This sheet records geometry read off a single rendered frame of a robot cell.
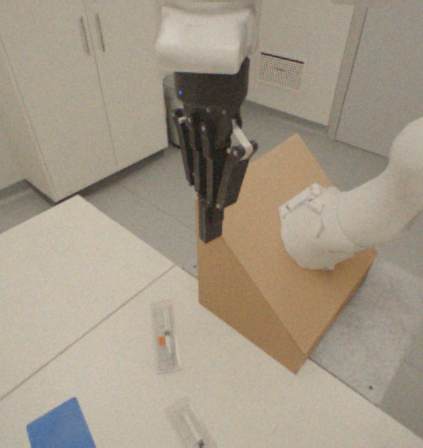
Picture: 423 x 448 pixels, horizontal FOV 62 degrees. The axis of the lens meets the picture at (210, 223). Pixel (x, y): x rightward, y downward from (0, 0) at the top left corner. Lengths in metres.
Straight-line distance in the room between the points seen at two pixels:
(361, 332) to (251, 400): 0.32
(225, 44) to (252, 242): 0.49
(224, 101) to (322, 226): 0.41
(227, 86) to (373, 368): 0.71
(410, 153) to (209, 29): 0.33
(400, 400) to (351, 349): 0.90
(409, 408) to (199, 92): 1.61
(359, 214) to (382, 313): 0.40
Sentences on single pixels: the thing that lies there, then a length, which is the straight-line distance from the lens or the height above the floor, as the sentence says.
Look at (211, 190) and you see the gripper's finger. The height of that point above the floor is 1.25.
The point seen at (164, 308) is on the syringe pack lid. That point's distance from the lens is 0.89.
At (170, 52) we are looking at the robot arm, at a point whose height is 1.41.
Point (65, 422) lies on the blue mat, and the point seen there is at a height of 0.75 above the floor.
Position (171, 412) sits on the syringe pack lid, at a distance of 0.77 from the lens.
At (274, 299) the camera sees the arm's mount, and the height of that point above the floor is 0.92.
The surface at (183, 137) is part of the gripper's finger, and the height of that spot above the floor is 1.29.
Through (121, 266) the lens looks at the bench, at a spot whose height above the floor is 0.75.
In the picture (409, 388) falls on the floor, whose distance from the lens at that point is 1.83.
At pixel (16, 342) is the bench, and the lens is 0.97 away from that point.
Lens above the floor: 1.49
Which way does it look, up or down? 41 degrees down
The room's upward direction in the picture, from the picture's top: straight up
